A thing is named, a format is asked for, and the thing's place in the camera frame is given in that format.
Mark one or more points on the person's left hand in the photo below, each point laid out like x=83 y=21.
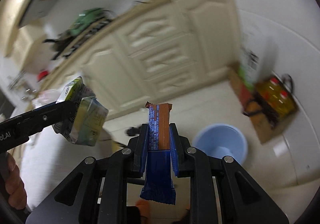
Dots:
x=15 y=186

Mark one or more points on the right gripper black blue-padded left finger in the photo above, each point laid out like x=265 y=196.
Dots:
x=138 y=143

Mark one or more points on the red small object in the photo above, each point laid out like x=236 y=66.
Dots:
x=42 y=74

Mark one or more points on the black gas stove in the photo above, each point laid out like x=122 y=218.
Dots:
x=67 y=44

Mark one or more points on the cream kitchen cabinet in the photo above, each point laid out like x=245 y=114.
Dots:
x=155 y=52

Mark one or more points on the orange slipper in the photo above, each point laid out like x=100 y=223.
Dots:
x=144 y=209

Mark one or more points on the blue orange snack wrapper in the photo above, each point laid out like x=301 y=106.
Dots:
x=158 y=185

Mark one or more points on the brown cardboard box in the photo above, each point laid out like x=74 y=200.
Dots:
x=261 y=114

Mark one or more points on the crushed green drink carton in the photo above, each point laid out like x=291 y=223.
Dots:
x=82 y=127

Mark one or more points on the light blue trash bucket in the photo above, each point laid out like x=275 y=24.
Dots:
x=219 y=140

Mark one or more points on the green electric pot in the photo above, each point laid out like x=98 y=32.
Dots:
x=85 y=19

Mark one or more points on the white green rice bag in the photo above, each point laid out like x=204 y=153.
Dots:
x=254 y=61

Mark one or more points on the yellow cooking oil bottle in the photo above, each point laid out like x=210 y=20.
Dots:
x=269 y=90

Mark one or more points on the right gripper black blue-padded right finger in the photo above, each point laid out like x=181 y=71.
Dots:
x=181 y=163

